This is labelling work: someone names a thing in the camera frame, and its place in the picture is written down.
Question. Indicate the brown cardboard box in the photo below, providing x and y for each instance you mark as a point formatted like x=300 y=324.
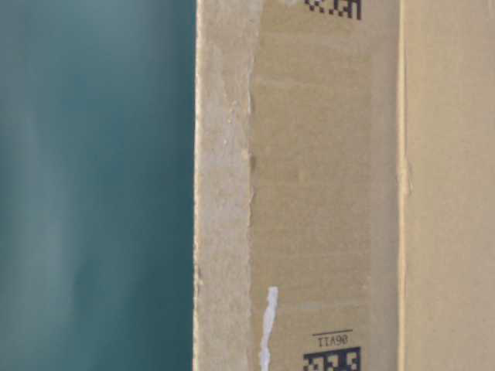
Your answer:
x=344 y=185

